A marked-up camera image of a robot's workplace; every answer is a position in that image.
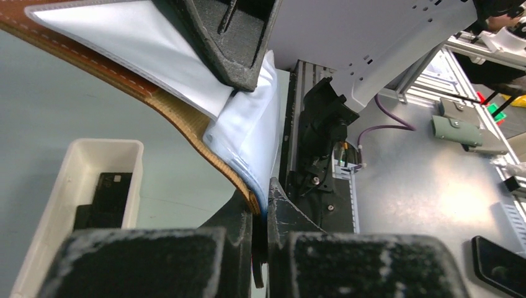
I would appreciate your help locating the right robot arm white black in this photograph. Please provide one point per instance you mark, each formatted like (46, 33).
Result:
(367, 43)

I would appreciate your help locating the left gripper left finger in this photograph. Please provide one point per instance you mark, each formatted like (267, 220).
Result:
(213, 260)

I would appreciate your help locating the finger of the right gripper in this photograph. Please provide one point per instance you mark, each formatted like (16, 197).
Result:
(230, 37)

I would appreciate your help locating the black credit card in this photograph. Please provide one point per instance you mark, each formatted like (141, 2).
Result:
(109, 201)
(83, 219)

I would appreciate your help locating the black smartphone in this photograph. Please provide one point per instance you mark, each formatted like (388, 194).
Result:
(498, 267)

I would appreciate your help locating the green leather key pouch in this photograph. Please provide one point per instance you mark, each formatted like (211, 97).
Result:
(457, 131)

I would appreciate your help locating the white plastic tray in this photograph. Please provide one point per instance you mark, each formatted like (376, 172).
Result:
(84, 161)

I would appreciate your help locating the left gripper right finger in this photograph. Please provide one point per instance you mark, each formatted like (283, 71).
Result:
(306, 261)

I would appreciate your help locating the brown leather card holder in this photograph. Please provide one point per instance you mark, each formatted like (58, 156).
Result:
(188, 120)

